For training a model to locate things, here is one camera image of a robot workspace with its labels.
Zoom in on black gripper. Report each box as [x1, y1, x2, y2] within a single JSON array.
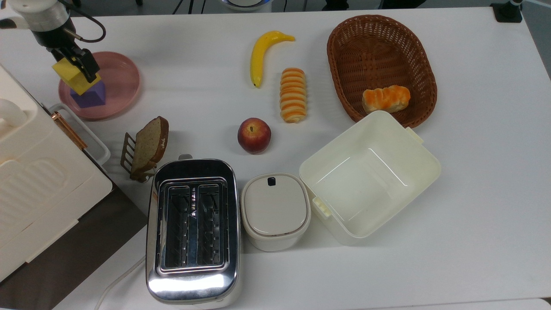
[[33, 25, 101, 84]]

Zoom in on yellow cube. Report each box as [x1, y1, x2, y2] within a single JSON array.
[[53, 58, 102, 96]]

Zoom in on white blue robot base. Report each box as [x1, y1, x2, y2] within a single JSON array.
[[221, 0, 272, 12]]

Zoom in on purple cube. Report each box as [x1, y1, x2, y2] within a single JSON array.
[[70, 81, 106, 108]]

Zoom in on pink plate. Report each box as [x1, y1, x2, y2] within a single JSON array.
[[58, 51, 142, 121]]

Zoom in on brown toast rack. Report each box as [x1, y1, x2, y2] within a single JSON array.
[[120, 133, 158, 183]]

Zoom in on brown bread slice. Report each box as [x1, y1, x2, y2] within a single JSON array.
[[130, 116, 169, 175]]

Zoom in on yellow banana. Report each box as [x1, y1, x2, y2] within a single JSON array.
[[251, 30, 296, 88]]

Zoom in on red apple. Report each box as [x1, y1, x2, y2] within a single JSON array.
[[237, 118, 272, 155]]

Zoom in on orange striped bread roll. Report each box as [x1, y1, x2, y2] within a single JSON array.
[[280, 68, 307, 124]]

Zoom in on small white lidded container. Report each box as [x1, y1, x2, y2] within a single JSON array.
[[240, 173, 312, 252]]

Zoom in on chrome two-slot toaster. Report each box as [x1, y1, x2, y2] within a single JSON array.
[[145, 158, 241, 307]]

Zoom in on brown wicker basket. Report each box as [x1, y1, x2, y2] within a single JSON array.
[[327, 15, 438, 129]]

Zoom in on orange glazed bread bun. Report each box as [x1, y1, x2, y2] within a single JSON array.
[[362, 85, 411, 114]]

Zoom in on cream open plastic box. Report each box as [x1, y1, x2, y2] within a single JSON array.
[[299, 110, 442, 246]]

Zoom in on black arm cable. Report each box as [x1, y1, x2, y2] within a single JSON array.
[[58, 0, 107, 43]]

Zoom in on white tray frame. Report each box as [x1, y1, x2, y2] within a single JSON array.
[[49, 103, 111, 173]]

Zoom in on white toaster cable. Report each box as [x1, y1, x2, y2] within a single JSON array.
[[94, 256, 147, 310]]

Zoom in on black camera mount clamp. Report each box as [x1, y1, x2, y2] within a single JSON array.
[[491, 0, 523, 23]]

